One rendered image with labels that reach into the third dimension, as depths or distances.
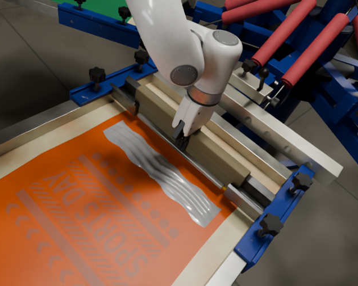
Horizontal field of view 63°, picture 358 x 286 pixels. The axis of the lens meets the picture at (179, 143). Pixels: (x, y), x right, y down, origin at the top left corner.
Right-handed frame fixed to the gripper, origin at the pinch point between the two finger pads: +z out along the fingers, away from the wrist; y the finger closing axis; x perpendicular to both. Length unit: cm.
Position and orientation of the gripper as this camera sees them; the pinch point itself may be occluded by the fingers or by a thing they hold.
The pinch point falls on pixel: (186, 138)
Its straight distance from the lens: 73.6
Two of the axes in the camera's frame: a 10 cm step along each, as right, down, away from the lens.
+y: -6.5, 4.7, -6.0
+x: 7.2, 6.2, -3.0
